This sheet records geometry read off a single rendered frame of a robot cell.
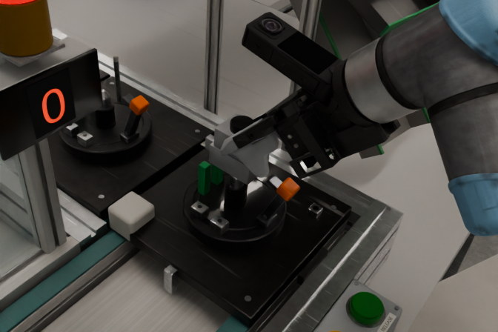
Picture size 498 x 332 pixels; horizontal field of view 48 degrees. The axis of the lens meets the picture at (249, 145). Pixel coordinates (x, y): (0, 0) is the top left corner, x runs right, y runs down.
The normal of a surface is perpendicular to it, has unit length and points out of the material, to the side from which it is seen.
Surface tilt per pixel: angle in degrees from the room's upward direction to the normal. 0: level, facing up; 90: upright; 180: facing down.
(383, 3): 25
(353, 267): 0
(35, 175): 90
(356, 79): 72
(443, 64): 65
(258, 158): 83
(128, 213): 0
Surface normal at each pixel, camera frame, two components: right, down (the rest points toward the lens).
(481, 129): -0.43, -0.07
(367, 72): -0.79, 0.02
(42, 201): 0.79, 0.43
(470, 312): 0.08, -0.77
